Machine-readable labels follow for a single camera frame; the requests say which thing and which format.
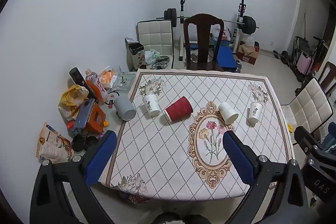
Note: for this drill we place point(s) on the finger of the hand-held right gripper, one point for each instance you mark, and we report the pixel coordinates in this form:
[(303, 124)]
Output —
[(304, 138)]

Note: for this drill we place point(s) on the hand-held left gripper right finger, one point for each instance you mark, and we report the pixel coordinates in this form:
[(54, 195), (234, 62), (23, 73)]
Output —
[(237, 158)]

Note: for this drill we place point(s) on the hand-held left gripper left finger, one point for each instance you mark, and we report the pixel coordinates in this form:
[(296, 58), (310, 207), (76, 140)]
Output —
[(101, 158)]

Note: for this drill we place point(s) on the plain white paper cup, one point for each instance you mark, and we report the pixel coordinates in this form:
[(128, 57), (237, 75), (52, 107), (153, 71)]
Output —
[(227, 112)]

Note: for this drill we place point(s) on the red paper cup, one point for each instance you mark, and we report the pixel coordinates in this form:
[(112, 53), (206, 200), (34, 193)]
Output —
[(178, 109)]

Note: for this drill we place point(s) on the white printed paper cup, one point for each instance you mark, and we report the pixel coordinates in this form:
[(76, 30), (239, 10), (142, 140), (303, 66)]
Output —
[(151, 106), (255, 111)]

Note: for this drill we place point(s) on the grey cup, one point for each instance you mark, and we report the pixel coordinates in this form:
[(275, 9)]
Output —
[(124, 109)]

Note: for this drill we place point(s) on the small yellow object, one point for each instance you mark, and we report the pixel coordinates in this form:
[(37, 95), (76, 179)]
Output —
[(290, 127)]

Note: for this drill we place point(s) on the black round lid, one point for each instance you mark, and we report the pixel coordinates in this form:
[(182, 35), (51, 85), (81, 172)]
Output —
[(78, 142)]

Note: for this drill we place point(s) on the white padded chair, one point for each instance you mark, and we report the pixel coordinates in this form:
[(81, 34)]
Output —
[(156, 39), (304, 107)]

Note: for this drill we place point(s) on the orange box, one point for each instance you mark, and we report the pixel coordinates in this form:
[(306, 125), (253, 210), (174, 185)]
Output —
[(95, 120)]

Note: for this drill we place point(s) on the blue grey pouch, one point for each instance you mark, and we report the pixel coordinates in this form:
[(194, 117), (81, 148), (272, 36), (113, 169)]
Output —
[(82, 116)]

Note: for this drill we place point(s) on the printed magazine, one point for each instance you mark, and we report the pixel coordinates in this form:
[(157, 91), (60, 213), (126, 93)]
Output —
[(53, 144)]

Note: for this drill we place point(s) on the floral printed tablecloth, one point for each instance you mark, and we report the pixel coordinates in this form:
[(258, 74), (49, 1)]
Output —
[(189, 134)]

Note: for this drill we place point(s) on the yellow plastic bag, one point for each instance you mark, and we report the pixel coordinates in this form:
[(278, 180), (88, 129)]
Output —
[(72, 100)]

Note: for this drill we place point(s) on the dark wooden chair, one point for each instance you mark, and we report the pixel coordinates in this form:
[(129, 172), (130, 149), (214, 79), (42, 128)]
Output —
[(328, 74), (203, 43)]

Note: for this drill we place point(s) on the orange drink bottle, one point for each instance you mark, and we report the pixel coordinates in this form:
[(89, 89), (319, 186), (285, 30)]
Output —
[(94, 85)]

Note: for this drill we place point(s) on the pink suitcase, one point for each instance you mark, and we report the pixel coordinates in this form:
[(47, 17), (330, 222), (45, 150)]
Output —
[(305, 62)]

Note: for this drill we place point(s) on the glass tray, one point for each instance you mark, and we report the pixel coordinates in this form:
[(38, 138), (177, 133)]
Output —
[(122, 82)]

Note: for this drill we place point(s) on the orange snack bag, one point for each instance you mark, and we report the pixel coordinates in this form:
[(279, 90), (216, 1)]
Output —
[(107, 77)]

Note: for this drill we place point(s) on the black cylinder flask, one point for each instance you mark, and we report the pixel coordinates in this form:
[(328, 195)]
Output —
[(78, 78)]

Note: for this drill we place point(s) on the black dumbbell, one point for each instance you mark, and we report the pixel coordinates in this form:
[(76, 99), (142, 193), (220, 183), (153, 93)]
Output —
[(279, 54)]

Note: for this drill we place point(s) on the black folding cart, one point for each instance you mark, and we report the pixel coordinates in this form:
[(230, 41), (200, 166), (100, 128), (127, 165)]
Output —
[(302, 47)]

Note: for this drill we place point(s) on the blue weight bench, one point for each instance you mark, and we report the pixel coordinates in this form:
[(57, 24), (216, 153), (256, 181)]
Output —
[(225, 57)]

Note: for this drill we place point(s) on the cardboard box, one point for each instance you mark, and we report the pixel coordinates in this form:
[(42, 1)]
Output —
[(248, 54)]

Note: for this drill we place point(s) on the printed tea box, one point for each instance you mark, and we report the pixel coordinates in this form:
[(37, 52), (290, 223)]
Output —
[(136, 56)]

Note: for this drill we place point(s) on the clear plastic bag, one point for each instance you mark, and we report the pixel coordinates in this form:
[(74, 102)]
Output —
[(249, 40)]

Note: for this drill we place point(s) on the green white plastic bag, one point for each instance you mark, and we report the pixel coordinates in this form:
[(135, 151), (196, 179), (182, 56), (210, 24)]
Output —
[(151, 55)]

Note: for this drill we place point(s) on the white red plastic bag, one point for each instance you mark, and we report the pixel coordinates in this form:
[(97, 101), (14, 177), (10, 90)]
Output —
[(220, 33)]

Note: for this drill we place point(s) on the barbell with black plates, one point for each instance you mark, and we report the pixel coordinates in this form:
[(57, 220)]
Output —
[(248, 25)]

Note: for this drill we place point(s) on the white squat rack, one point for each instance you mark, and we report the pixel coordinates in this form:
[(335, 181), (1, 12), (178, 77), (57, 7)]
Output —
[(182, 29)]

